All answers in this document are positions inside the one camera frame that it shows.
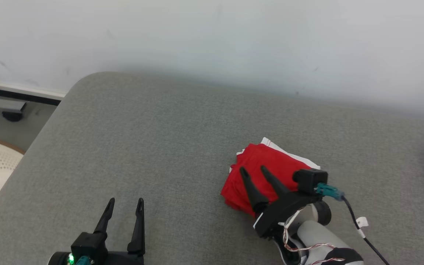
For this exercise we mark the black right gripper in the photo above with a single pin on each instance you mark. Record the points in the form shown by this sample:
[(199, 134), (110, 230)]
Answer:
[(278, 217)]

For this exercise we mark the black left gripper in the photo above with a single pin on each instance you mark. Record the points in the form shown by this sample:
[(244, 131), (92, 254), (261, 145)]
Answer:
[(127, 259)]

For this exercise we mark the red garment with white trim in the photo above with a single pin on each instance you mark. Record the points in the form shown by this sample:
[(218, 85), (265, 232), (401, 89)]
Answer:
[(271, 158)]

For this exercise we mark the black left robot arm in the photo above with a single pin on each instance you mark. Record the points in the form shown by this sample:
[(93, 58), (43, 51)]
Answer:
[(59, 259)]

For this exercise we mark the black round foot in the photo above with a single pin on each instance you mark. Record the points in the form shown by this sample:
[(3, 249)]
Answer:
[(12, 116)]

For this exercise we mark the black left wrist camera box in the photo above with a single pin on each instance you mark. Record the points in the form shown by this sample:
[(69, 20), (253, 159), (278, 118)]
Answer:
[(88, 244)]

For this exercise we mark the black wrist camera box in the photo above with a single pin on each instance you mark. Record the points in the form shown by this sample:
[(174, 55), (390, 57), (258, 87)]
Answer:
[(309, 180), (88, 244)]

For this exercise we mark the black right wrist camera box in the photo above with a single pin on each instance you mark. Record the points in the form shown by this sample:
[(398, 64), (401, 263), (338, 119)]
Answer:
[(309, 180)]

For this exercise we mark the white black wall skirting rail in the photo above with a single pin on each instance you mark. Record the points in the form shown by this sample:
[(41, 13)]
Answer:
[(24, 94)]

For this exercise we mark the white flat bracket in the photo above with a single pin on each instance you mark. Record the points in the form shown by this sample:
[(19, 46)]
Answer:
[(2, 103)]

